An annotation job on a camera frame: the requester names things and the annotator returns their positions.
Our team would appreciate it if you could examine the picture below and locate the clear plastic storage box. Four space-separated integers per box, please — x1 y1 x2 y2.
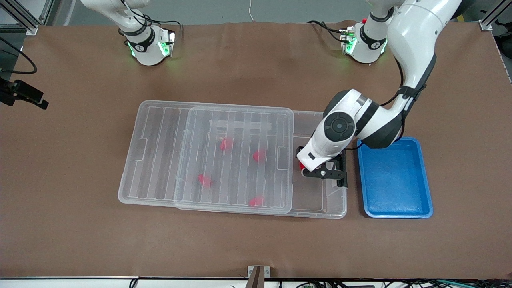
175 106 348 220

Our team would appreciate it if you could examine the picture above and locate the black right arm base cable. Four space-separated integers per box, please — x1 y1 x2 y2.
119 0 183 37

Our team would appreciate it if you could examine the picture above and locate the black clamp device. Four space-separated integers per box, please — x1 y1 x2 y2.
0 78 50 110

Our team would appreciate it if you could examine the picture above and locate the black left arm hose cable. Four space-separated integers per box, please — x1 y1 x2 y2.
347 56 428 151

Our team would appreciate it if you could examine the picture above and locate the metal table edge bracket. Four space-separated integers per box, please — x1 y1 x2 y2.
247 266 271 288

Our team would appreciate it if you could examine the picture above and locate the black looped cable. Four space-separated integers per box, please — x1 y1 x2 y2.
0 37 38 75

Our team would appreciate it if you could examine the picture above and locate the clear plastic box lid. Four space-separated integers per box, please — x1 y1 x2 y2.
118 100 295 215

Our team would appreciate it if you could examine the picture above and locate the blue plastic tray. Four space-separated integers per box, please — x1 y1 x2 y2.
357 137 434 219

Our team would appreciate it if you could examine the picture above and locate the black arm base cable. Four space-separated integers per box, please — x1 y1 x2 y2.
307 20 345 43
119 0 183 37

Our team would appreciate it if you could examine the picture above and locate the aluminium frame post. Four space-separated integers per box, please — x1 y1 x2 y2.
479 0 512 31
0 0 39 36

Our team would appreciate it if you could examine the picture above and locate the black left arm base cable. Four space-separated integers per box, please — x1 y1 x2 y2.
307 20 345 43

